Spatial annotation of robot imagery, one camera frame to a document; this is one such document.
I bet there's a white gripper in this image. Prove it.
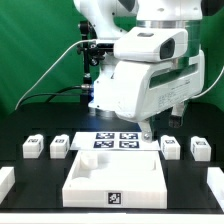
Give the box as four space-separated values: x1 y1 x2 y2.
93 53 204 142

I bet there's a white square table top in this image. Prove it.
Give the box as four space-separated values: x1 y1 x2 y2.
62 151 167 209

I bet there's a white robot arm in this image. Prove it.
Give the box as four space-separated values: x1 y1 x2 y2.
73 0 224 141

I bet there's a white right obstacle block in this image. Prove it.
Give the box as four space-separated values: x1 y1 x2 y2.
207 167 224 212

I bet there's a white obstacle block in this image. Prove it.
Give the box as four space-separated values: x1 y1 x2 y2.
0 167 15 204
207 167 224 212

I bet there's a white sheet with markers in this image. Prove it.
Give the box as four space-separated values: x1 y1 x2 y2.
71 132 160 151

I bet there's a white left obstacle block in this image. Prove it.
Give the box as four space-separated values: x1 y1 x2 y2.
0 167 15 204

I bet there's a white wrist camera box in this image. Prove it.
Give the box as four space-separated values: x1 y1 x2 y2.
114 27 188 63

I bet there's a black base cable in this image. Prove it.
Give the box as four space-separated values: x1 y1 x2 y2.
19 84 95 108

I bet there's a silver camera on stand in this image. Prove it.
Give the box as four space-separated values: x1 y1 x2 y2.
96 39 115 52

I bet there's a black camera stand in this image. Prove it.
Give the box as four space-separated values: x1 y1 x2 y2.
77 21 96 104

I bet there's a grey camera cable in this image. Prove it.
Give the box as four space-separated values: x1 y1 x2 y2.
14 39 98 111

